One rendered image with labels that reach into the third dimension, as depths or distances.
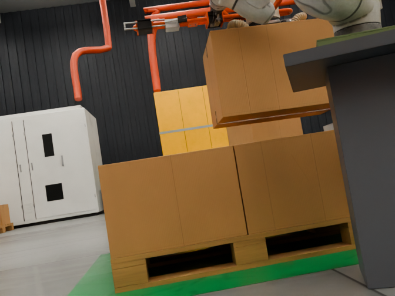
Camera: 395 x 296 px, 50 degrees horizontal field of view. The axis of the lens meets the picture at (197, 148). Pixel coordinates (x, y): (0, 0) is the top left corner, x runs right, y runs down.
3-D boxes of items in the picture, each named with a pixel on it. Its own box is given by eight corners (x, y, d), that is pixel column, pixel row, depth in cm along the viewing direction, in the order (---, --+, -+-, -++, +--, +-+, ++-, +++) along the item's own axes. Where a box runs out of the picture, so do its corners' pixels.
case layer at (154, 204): (301, 202, 290) (291, 145, 293) (376, 212, 191) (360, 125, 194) (127, 232, 277) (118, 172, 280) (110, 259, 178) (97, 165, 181)
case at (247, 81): (320, 114, 232) (308, 44, 235) (351, 100, 192) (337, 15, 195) (213, 128, 227) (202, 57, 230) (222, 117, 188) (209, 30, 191)
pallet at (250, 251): (305, 224, 289) (301, 202, 290) (383, 244, 190) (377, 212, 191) (130, 255, 276) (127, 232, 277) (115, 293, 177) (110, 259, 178)
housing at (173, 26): (178, 31, 214) (177, 22, 214) (180, 26, 207) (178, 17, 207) (165, 33, 213) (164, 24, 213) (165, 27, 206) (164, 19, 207)
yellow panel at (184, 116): (259, 186, 1032) (243, 87, 1050) (268, 187, 941) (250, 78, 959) (169, 201, 1013) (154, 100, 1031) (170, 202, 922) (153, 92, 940)
